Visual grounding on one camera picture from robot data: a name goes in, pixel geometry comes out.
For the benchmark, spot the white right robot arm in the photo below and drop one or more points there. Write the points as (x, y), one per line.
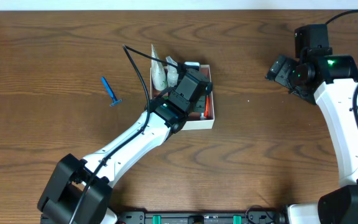
(329, 81)

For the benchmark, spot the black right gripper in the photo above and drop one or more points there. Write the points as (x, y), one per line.
(276, 70)

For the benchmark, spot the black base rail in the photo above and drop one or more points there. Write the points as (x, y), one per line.
(251, 216)

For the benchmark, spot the clear pump bottle purple liquid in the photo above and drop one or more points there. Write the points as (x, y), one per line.
(172, 73)

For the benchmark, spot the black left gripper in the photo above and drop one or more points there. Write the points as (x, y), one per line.
(199, 104)

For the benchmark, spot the white cardboard box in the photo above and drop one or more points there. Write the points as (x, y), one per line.
(195, 121)

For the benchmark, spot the blue disposable razor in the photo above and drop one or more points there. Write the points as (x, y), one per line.
(110, 92)

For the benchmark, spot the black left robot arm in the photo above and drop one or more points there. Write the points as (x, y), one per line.
(79, 190)

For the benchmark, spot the Colgate toothpaste tube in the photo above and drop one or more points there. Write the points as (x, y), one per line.
(204, 115)

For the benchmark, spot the white speckled cream tube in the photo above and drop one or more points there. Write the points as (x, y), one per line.
(159, 78)

